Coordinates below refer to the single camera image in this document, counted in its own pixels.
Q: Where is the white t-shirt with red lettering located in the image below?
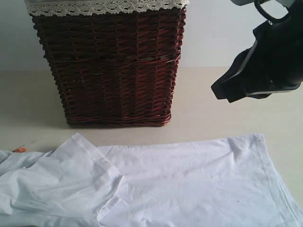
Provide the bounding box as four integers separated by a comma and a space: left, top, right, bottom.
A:
0, 133, 303, 227

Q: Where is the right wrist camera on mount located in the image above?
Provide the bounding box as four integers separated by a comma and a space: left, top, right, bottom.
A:
231, 0, 295, 8

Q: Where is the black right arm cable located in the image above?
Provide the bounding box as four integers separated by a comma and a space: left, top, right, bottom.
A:
254, 0, 289, 24

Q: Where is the dark red wicker basket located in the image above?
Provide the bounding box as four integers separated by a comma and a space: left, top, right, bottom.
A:
32, 7, 186, 127

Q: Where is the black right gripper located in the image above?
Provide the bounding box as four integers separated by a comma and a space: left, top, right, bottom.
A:
211, 4, 303, 103

